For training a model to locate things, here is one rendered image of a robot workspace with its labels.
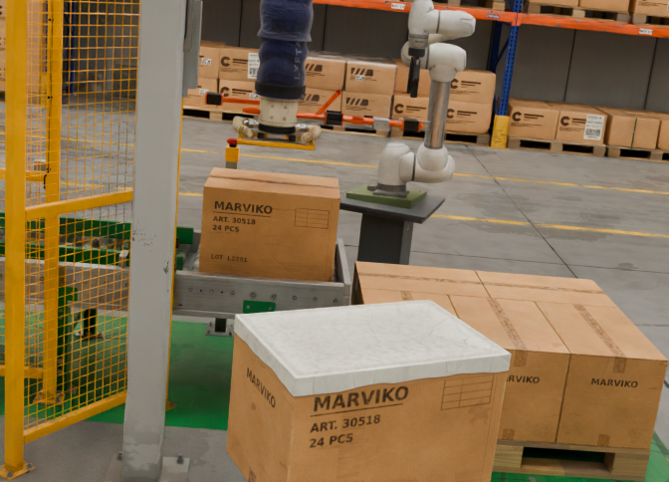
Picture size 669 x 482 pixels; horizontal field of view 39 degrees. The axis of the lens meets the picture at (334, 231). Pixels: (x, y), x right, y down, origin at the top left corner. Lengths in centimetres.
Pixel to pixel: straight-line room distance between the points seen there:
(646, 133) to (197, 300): 878
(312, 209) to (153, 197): 110
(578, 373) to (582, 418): 20
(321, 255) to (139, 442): 121
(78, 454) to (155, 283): 89
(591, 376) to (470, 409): 154
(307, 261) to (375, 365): 199
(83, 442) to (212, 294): 81
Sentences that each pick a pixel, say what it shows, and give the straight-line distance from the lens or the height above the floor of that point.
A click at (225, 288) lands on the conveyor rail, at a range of 411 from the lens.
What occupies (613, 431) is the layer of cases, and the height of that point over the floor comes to 22.
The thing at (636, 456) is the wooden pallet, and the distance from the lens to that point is 417.
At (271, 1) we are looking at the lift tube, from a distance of 413.
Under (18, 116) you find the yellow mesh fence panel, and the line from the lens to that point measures 334.
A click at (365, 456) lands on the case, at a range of 236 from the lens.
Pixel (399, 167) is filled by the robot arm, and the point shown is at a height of 94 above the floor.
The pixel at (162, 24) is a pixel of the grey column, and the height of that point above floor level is 169.
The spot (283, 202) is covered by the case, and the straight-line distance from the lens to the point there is 415.
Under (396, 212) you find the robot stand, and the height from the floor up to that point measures 75.
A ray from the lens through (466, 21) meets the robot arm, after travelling 424.
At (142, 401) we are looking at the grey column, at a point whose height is 36.
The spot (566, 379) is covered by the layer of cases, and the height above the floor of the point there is 43.
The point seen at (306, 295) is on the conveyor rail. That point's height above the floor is 54.
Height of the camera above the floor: 192
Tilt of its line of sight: 16 degrees down
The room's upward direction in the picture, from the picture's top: 6 degrees clockwise
